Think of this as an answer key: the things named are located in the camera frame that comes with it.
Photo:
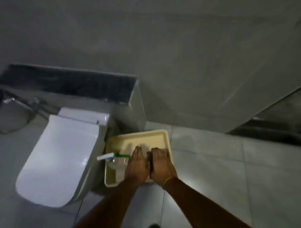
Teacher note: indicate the person's left hand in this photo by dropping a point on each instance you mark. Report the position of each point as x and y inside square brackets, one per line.
[137, 167]

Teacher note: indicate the person's right hand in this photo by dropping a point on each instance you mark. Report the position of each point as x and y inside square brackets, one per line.
[162, 168]

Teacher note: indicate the person's right fingers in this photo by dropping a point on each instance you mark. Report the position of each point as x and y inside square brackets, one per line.
[158, 155]

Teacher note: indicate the person's left fingers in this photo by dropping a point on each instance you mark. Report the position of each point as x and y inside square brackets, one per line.
[138, 153]

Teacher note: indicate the person's left forearm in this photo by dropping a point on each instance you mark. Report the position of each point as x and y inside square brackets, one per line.
[110, 206]

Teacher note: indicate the person's right forearm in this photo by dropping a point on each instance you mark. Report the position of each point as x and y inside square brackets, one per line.
[202, 204]

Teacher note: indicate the beige plastic tray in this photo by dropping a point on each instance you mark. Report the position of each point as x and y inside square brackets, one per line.
[155, 138]

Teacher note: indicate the clear glass cup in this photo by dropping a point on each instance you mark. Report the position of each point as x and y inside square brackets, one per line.
[116, 164]

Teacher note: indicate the yellow wrist thread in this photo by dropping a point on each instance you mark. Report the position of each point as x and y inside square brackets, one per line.
[167, 181]

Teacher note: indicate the white toilet body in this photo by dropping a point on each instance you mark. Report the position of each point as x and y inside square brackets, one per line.
[90, 116]

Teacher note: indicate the white toilet lid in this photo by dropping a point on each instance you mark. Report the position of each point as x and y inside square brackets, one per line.
[58, 159]

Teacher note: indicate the tiled ledge with black top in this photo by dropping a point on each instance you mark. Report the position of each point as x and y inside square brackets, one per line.
[70, 82]

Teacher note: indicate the chrome bidet sprayer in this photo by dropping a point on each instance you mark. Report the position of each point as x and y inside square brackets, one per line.
[21, 103]

